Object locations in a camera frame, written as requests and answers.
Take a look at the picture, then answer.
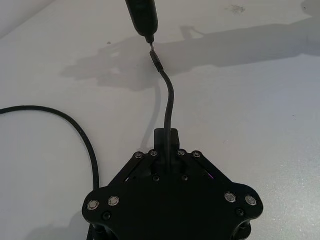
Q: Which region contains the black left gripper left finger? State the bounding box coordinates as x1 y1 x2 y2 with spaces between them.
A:
82 128 168 213

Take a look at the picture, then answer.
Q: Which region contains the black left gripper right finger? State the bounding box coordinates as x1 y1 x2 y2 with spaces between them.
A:
166 128 265 213

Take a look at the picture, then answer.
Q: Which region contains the black cable with plug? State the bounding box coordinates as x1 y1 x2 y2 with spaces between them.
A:
0 43 176 191

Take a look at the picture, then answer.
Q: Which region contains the black corded tool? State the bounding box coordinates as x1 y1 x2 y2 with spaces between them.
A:
124 0 160 46

